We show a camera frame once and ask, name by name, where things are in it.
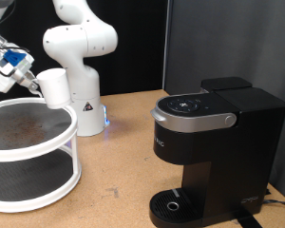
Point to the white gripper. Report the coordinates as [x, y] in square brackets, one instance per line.
[0, 76]

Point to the white mug with green tape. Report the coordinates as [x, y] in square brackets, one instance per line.
[55, 88]

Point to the black Keurig coffee machine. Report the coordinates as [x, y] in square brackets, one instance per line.
[231, 158]

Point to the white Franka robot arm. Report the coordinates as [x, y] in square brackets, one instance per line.
[82, 85]

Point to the white two-tier turntable rack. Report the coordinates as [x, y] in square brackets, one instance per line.
[38, 148]

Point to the black curtain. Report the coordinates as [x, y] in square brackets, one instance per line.
[139, 47]

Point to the grey partition panel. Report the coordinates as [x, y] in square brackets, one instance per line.
[212, 25]

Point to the black tape strip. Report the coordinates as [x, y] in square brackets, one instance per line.
[248, 221]

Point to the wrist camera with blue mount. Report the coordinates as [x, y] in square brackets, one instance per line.
[15, 61]

